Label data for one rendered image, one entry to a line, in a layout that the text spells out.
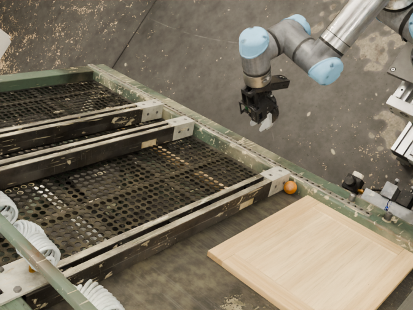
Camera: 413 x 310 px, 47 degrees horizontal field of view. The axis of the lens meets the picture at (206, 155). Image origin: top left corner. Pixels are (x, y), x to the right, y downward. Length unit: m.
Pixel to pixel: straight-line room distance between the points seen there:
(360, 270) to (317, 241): 0.16
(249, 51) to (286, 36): 0.11
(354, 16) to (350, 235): 0.78
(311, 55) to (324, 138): 1.66
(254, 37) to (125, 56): 2.67
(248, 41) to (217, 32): 2.23
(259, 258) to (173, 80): 2.21
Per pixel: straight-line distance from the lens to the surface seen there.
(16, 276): 1.14
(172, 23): 3.70
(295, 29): 1.27
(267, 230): 1.55
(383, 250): 1.69
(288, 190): 1.81
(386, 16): 1.60
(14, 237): 1.00
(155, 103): 2.20
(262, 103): 1.35
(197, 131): 2.09
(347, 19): 1.20
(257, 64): 1.24
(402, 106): 1.74
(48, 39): 4.55
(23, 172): 1.63
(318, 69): 1.19
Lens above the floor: 2.61
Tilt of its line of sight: 57 degrees down
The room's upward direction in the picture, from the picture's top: 61 degrees counter-clockwise
